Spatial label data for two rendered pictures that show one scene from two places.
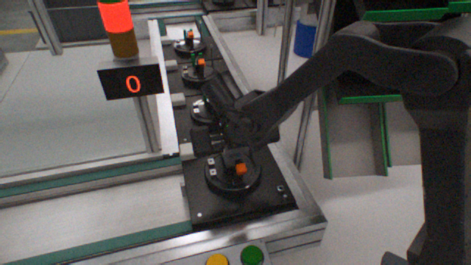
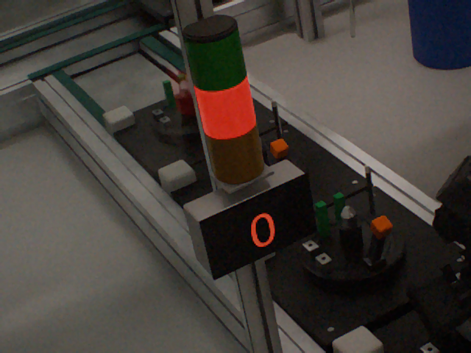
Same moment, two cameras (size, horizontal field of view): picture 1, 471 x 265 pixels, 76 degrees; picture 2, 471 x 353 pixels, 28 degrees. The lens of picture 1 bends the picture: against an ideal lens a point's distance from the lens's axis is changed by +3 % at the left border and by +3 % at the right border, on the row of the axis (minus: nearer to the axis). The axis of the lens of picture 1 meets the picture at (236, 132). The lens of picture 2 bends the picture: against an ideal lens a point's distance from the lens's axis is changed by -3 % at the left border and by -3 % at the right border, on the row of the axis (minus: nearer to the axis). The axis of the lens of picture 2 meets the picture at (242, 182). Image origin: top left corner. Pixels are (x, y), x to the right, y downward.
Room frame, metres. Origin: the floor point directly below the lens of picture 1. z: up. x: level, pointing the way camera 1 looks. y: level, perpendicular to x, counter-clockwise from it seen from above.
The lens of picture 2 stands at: (-0.23, 0.33, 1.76)
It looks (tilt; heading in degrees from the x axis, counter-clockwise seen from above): 32 degrees down; 352
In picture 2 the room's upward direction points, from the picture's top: 12 degrees counter-clockwise
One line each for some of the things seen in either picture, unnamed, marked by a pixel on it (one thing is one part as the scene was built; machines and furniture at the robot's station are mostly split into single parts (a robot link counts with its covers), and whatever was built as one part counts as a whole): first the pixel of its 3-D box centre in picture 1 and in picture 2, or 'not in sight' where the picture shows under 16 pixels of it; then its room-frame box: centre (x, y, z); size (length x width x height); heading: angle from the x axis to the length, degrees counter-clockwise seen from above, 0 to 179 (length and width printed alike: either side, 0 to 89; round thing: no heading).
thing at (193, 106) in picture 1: (212, 102); (349, 231); (0.75, 0.08, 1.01); 0.24 x 0.24 x 0.13; 15
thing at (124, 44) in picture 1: (123, 40); (234, 148); (0.57, 0.22, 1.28); 0.05 x 0.05 x 0.05
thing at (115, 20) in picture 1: (115, 14); (225, 103); (0.57, 0.22, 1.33); 0.05 x 0.05 x 0.05
